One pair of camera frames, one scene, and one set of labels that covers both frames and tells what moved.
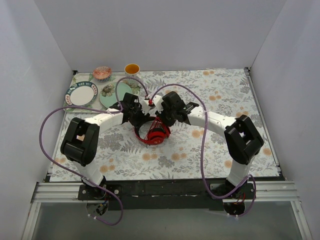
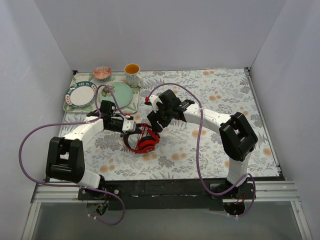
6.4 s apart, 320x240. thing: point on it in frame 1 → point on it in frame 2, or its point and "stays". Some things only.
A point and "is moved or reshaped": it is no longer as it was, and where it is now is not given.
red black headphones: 157,133 is moved or reshaped
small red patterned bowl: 102,73 stays
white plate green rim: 81,94 stays
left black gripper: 136,117 → 136,128
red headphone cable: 156,120 is moved or reshaped
